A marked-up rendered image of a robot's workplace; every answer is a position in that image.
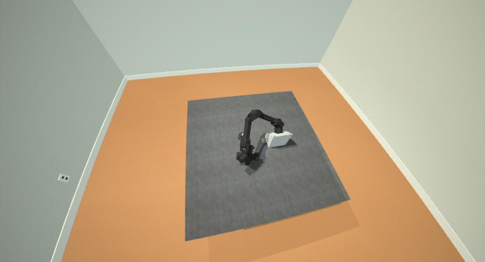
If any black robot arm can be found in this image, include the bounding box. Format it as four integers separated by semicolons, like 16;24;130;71
237;110;285;166

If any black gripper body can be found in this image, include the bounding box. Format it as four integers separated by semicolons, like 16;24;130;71
236;152;259;161

